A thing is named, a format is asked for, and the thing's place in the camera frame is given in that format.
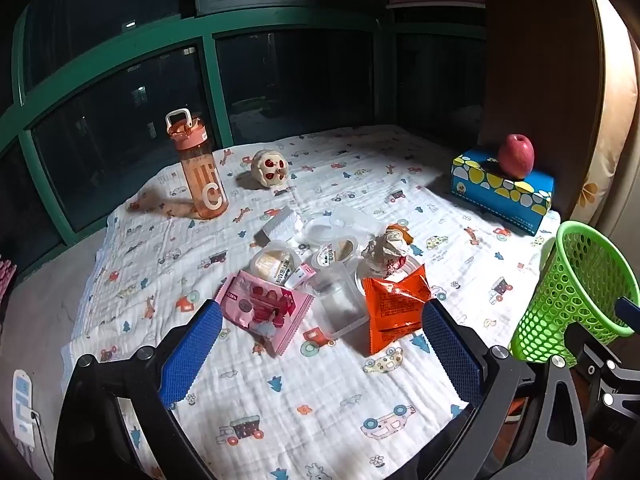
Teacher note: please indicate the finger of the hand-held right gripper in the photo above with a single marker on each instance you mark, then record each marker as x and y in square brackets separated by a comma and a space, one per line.
[629, 307]
[595, 355]

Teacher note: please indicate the green plastic mesh basket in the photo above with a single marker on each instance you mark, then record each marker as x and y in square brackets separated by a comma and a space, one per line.
[550, 310]

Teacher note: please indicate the orange water bottle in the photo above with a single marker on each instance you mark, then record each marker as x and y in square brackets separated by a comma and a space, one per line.
[205, 180]

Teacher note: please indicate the white printed blanket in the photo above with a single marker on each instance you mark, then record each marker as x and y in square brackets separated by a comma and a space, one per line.
[310, 410]

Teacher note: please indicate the red apple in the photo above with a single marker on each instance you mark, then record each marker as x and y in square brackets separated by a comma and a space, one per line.
[516, 157]

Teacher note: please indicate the clear plastic dessert cup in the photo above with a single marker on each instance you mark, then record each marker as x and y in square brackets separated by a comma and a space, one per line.
[272, 260]

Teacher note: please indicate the cream red-spotted skull toy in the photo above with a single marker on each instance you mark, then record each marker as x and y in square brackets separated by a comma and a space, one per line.
[270, 167]

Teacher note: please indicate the orange snack bag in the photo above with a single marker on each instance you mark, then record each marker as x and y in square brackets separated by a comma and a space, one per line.
[395, 310]

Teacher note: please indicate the labelled pudding cup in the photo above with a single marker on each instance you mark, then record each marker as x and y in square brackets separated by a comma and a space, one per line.
[335, 252]

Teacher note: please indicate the cream flowered cloth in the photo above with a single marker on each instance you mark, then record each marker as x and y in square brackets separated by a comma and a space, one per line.
[615, 135]

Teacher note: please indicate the pink snack packet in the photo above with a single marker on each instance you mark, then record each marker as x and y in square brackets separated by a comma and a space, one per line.
[260, 310]

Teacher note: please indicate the brown wooden board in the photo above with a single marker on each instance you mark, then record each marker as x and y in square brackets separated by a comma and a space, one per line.
[540, 60]

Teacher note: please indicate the white foam block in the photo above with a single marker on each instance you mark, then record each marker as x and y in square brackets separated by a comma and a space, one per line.
[280, 222]

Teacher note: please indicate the small orange wrapper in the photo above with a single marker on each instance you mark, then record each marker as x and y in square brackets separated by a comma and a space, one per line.
[401, 232]

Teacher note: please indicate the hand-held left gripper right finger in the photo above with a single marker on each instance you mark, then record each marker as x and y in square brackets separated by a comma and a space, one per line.
[450, 350]

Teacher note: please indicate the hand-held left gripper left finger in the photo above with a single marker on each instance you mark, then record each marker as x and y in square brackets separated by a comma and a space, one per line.
[192, 355]

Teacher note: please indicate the blue dotted tissue box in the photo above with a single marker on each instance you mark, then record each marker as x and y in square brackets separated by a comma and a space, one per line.
[480, 185]

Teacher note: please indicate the clear plastic tray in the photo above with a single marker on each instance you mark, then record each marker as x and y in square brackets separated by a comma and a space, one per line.
[357, 220]

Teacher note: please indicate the clear square plastic box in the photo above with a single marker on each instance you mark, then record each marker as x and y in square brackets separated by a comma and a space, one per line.
[340, 310]

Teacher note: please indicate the white power strip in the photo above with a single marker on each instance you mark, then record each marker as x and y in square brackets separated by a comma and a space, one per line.
[22, 400]

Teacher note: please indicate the paper wrapper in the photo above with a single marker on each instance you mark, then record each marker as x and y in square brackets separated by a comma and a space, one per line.
[385, 252]

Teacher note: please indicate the pink ribbed item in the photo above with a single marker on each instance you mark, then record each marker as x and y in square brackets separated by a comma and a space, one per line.
[5, 280]

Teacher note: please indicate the small white pink packet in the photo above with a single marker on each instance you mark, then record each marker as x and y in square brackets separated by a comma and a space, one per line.
[300, 276]

